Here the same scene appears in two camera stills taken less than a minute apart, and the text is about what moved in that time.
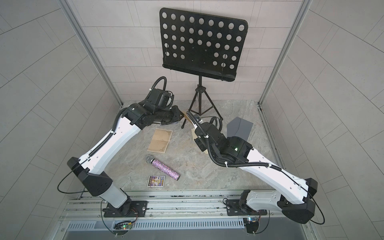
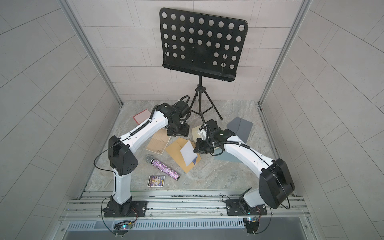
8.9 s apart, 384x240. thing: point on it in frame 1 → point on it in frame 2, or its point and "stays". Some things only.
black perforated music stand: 208,46 stays
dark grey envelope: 239,127 stays
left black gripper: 176,115 → 184,132
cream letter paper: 160,140 stays
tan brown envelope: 193,129 → 174,149
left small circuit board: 123,225 stays
